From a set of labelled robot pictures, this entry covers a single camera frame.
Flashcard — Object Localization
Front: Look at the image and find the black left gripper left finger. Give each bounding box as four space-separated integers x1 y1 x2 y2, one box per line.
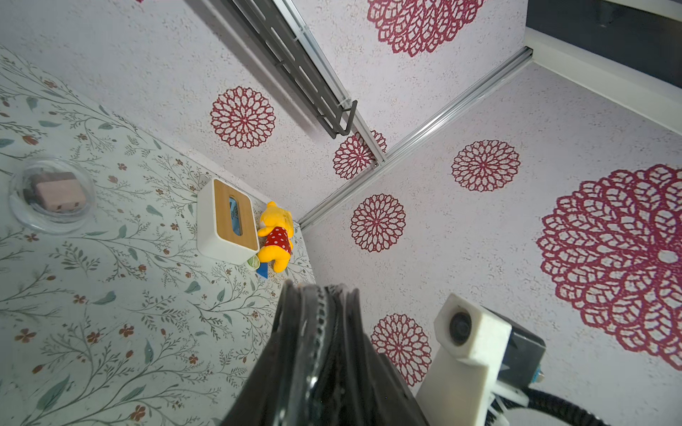
220 333 282 426

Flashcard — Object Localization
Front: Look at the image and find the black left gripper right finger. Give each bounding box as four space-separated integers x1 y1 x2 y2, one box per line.
368 350 428 426

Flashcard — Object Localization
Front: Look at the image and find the black rimmed round lid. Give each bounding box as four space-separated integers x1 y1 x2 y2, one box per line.
271 282 378 425

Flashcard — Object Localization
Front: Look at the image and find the pink charger plug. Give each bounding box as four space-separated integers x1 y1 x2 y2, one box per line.
30 172 87 213

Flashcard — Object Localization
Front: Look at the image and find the blue toy block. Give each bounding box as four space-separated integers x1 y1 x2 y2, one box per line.
256 264 269 280

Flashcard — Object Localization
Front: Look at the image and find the yellow plush bear toy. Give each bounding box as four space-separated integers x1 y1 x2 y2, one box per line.
258 202 294 273

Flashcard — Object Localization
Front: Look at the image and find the white wooden-top tissue box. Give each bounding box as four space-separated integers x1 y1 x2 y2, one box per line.
196 179 259 264

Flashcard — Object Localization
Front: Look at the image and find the grey wall shelf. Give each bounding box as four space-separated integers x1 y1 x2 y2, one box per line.
223 1 358 138

